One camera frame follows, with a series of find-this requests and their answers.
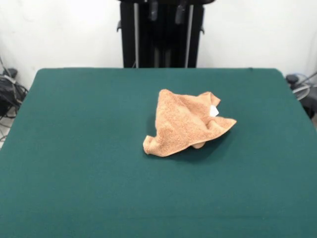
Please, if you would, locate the orange terry towel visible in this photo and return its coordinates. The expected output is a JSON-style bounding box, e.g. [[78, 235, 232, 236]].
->
[[143, 89, 237, 158]]

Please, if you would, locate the dark green table cloth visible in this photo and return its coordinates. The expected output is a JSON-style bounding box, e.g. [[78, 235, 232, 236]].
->
[[0, 68, 317, 238]]

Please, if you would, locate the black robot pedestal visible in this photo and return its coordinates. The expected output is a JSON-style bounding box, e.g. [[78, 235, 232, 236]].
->
[[116, 0, 206, 69]]

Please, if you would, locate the black cable tangle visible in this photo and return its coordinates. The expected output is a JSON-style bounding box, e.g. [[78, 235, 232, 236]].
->
[[0, 68, 29, 119]]

